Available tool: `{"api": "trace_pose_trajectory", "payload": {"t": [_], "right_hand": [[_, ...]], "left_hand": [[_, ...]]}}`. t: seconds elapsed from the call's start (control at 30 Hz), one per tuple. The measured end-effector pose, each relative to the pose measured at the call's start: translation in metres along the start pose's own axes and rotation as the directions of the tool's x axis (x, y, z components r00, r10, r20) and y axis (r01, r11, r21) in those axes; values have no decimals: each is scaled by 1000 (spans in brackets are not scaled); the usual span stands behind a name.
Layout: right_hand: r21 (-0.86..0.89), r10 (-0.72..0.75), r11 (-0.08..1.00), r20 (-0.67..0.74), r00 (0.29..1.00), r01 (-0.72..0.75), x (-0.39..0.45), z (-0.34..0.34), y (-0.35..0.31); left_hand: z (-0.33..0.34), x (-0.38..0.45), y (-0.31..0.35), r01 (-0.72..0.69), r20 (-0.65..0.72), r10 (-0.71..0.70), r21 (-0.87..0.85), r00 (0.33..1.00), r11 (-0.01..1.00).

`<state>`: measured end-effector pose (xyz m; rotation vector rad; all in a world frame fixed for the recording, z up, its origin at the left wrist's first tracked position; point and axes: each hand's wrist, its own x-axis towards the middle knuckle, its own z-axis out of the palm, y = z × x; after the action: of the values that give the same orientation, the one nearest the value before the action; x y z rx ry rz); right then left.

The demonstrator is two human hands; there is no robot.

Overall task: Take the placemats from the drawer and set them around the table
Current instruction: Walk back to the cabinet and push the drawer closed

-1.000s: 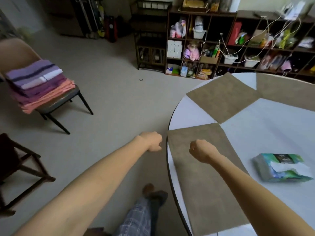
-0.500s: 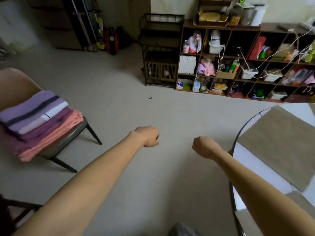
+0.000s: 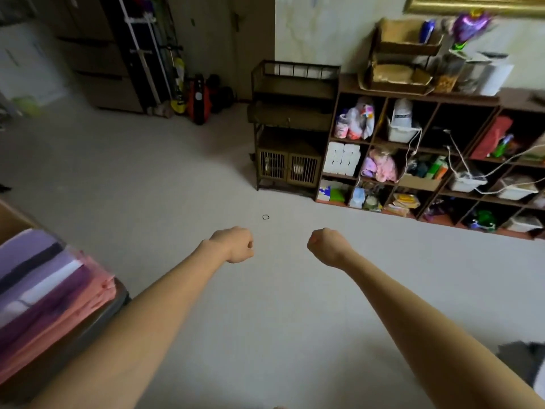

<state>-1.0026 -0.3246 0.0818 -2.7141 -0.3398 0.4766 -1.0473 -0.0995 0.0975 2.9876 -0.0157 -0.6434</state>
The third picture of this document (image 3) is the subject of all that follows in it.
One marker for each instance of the person's right hand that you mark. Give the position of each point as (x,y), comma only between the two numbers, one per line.
(328,247)

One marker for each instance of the person's left hand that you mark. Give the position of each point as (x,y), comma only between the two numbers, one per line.
(232,244)

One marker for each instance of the person's right forearm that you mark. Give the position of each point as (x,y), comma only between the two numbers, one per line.
(425,332)

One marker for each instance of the person's left forearm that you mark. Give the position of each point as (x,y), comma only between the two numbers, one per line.
(140,327)

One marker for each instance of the blue white tissue box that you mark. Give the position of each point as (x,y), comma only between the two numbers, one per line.
(324,193)

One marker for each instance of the stack of white tissue packs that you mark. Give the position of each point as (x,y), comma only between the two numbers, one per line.
(342,159)

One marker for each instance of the yellow packet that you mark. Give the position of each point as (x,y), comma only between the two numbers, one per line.
(406,202)

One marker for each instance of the pink soft toy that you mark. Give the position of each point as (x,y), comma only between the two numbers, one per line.
(380,166)

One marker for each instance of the cardboard box of bottles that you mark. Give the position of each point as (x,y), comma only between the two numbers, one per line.
(423,174)

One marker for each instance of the dark wooden tiered cabinet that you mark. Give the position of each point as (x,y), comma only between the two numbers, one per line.
(291,127)

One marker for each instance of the plastic bag of packets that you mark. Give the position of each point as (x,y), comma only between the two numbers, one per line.
(355,119)

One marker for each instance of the brown cubby shelf unit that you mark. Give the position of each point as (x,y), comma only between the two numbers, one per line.
(430,153)

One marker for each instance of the white plastic basket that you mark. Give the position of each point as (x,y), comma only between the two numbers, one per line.
(523,223)
(402,125)
(467,181)
(517,188)

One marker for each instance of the red black appliance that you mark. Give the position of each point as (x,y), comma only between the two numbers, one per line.
(198,99)

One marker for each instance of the green toy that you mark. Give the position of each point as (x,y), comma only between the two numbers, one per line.
(483,219)

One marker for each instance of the yellow scooter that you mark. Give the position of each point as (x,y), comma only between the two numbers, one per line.
(179,85)

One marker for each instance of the red folder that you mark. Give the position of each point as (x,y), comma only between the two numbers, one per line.
(492,138)

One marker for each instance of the stack of folded purple pink cloths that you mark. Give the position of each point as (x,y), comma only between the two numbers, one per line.
(40,289)

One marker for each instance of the green spray bottle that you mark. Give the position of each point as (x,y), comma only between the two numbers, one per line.
(502,146)

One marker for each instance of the brown two-tier basket rack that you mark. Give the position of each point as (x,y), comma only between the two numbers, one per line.
(404,55)

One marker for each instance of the clear jar of snacks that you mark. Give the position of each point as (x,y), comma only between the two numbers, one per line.
(448,74)

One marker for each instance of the white clothes rack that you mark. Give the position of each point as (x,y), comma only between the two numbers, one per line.
(142,51)

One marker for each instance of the person's dark clothing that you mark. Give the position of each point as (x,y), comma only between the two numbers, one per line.
(524,362)

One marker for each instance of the brown drawer cabinet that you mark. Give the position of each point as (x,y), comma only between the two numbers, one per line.
(106,53)

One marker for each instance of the blue bottle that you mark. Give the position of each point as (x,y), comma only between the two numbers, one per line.
(426,31)

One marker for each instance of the purple foil balloon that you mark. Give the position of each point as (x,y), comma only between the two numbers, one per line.
(468,25)

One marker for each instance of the gold picture frame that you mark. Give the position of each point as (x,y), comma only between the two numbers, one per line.
(472,5)

